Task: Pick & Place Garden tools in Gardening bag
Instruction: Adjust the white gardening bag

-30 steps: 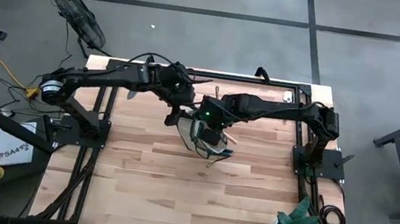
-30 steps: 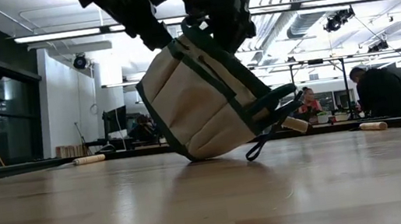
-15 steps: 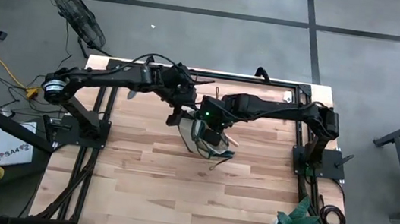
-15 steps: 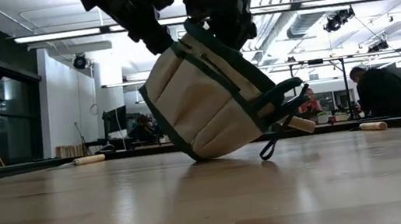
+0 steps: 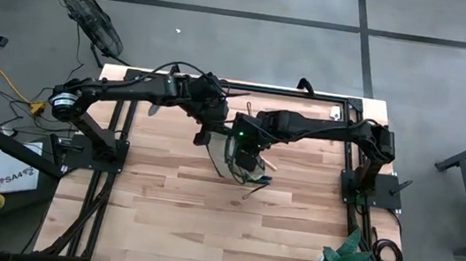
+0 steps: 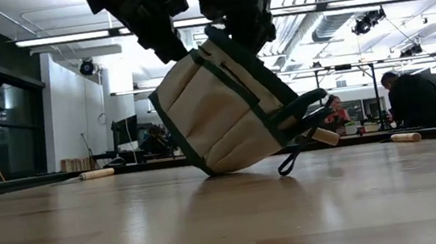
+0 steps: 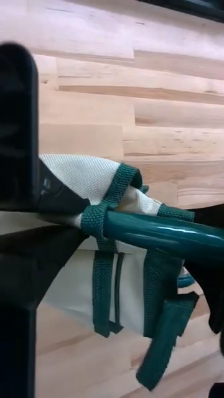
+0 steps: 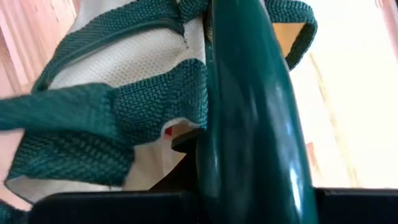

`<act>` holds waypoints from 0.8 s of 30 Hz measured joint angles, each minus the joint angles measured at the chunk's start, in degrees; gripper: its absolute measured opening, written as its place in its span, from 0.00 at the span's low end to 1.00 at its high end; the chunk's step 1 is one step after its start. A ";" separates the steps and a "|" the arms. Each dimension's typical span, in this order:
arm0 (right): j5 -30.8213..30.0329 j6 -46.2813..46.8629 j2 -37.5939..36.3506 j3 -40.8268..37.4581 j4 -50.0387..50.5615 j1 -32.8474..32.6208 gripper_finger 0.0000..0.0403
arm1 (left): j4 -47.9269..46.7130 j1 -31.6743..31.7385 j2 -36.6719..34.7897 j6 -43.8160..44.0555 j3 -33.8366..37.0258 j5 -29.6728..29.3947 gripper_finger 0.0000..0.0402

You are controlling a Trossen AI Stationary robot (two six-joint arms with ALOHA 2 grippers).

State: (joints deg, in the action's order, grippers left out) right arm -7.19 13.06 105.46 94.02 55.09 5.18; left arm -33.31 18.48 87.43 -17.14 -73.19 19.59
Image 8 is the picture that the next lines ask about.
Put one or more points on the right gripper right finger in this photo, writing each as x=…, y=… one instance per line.
x=357, y=205

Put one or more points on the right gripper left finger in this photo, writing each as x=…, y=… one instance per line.
x=124, y=208

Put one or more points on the cream canvas green-trimmed garden bag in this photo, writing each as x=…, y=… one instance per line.
x=130, y=56

